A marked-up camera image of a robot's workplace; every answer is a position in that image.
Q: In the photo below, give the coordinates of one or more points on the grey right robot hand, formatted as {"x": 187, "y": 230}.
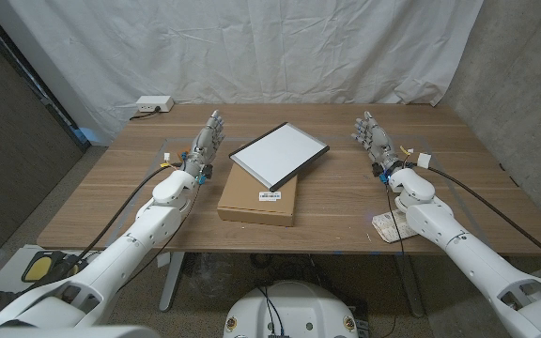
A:
{"x": 379, "y": 143}

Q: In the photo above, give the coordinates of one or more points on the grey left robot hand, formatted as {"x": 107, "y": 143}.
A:
{"x": 205, "y": 145}

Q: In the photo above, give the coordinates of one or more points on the small framed whiteboard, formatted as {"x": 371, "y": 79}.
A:
{"x": 280, "y": 152}

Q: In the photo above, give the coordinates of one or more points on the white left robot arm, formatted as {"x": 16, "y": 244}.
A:
{"x": 125, "y": 249}

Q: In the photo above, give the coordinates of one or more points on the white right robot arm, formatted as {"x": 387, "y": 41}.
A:
{"x": 468, "y": 253}

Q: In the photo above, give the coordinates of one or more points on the white power outlet box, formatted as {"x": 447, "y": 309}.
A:
{"x": 154, "y": 103}

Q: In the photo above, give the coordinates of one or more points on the flat cardboard box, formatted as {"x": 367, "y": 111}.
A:
{"x": 247, "y": 202}

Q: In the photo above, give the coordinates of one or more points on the folded patterned white cloth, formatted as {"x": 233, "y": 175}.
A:
{"x": 388, "y": 227}

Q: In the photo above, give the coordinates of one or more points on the white backdrop sheet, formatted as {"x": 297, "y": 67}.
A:
{"x": 251, "y": 51}

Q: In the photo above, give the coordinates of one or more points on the grey table leg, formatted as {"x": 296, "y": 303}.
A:
{"x": 172, "y": 281}
{"x": 411, "y": 286}

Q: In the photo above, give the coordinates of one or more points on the yellow foot pedal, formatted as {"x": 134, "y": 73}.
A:
{"x": 72, "y": 269}
{"x": 40, "y": 267}

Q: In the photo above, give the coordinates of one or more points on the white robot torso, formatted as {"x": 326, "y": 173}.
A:
{"x": 291, "y": 312}

